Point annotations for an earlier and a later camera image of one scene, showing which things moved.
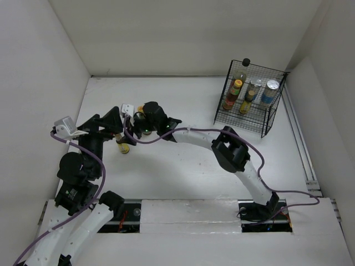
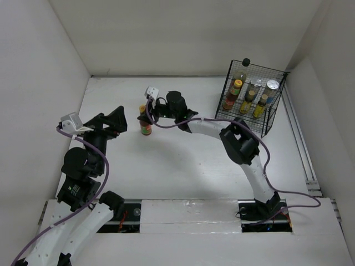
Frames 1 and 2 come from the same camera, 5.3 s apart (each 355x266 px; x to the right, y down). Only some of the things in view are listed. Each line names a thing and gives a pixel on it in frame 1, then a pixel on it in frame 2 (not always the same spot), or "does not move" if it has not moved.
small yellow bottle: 123,148 → 258,111
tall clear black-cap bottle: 242,74 does not move
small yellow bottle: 246,105 does not move
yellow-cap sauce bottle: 232,95 does not move
